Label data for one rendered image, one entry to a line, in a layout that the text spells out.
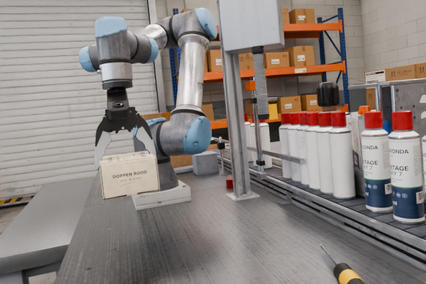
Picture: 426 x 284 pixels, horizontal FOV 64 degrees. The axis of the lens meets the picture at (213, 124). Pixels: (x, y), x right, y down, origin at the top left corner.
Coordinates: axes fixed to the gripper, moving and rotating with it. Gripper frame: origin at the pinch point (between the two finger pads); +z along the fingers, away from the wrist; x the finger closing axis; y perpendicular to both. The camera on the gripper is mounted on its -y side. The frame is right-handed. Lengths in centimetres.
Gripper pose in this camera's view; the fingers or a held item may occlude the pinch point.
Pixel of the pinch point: (127, 165)
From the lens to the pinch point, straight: 84.6
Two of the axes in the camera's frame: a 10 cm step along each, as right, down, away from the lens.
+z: 1.0, 9.9, 0.4
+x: -9.5, 1.1, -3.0
